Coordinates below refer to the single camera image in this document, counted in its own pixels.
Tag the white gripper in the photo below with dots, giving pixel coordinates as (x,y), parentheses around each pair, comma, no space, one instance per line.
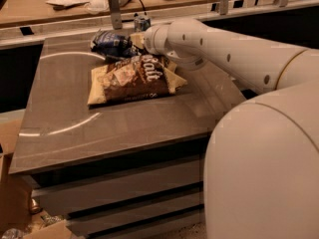
(150,39)

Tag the silver blue redbull can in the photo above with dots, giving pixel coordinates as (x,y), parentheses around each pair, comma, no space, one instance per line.
(141,23)

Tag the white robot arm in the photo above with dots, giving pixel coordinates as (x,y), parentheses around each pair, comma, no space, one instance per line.
(261,168)

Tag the blue chip bag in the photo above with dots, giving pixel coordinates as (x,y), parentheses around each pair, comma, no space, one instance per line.
(112,45)

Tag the brown yellow chip bag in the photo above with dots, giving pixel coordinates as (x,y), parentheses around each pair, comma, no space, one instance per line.
(137,78)

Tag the wooden background desk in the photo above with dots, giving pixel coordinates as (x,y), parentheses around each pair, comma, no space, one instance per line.
(26,12)

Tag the grey drawer cabinet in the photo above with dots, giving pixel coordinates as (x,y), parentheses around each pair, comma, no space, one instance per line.
(125,171)

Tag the brown cardboard box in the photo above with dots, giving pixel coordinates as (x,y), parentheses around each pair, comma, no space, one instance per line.
(15,195)

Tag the grey metal post left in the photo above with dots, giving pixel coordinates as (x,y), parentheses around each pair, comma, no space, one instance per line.
(115,13)

